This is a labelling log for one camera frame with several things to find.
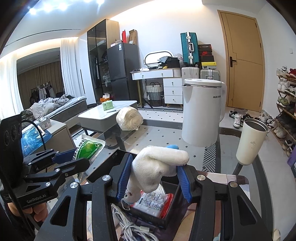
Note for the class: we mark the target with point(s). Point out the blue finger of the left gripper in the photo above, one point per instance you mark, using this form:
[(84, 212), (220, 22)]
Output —
[(63, 157), (73, 167)]

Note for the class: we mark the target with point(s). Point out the white dresser desk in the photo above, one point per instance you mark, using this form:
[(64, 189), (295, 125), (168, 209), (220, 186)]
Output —
[(165, 87)]

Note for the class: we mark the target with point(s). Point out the grey cabinet with drawers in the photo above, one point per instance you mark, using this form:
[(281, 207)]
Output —
[(56, 137)]

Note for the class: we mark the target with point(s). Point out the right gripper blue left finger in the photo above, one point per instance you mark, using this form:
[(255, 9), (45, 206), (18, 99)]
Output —
[(124, 176)]

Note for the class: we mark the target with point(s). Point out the black refrigerator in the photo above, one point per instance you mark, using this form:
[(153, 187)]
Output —
[(123, 58)]

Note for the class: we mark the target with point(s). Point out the red-edged white packet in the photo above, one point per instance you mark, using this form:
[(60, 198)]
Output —
[(155, 203)]

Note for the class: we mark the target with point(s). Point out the white coffee table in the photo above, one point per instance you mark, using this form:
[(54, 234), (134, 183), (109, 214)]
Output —
[(98, 120)]

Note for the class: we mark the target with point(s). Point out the white plush toy blue mask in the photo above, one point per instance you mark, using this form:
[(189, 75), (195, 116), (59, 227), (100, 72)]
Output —
[(149, 166)]

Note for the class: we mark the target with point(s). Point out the white suitcase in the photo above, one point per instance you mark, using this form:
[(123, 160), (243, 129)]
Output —
[(190, 73)]

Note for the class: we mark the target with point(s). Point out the cream tumbler cup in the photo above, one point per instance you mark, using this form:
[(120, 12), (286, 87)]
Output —
[(252, 136)]

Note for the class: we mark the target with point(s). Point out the dark wardrobe cabinet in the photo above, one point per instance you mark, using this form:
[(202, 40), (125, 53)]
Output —
[(99, 39)]

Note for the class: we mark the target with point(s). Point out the wooden door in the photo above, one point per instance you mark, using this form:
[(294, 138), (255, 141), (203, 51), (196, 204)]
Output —
[(245, 65)]

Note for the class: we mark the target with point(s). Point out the green tissue box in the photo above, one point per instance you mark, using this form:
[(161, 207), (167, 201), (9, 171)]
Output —
[(107, 105)]

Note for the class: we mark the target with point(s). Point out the silver suitcase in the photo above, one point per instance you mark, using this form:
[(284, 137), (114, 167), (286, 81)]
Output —
[(212, 74)]

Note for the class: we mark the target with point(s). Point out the green medicine sachet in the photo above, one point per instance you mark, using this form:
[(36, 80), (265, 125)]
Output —
[(88, 147)]

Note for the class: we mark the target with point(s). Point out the white cylindrical appliance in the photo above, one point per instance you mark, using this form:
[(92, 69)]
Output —
[(204, 102)]

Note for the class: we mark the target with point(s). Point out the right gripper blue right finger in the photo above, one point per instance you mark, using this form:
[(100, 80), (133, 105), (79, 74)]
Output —
[(185, 180)]

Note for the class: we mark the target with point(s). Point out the oval desk mirror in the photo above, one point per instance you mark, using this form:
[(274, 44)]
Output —
[(154, 59)]

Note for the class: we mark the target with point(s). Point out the woven basket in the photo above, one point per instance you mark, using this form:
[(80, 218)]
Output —
[(155, 92)]

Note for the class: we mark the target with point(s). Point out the teal suitcase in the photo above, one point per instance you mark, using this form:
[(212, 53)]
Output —
[(190, 49)]

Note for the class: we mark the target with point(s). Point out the shoe rack with shoes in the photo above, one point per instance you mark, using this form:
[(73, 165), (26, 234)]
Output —
[(285, 120)]

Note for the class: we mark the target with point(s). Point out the person left hand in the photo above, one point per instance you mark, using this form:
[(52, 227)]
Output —
[(40, 211)]

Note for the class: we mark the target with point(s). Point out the stacked shoe boxes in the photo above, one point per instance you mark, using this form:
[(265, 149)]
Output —
[(206, 56)]

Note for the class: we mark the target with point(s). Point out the black cardboard box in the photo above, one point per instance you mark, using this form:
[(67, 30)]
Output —
[(106, 166)]

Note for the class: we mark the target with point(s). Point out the bed with clothes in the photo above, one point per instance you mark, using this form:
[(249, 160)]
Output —
[(59, 109)]

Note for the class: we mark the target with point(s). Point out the anime print desk mat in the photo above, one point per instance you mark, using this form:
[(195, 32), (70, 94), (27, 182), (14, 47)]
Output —
[(169, 185)]

